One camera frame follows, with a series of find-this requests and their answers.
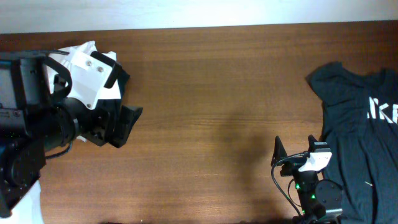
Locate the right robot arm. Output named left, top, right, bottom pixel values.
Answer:
left=271, top=135, right=343, bottom=223

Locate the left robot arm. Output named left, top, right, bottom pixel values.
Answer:
left=1, top=49, right=142, bottom=223

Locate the folded black garment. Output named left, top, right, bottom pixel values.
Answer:
left=115, top=69, right=130, bottom=120

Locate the dark t-shirt white lettering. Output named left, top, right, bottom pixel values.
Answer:
left=307, top=62, right=397, bottom=223

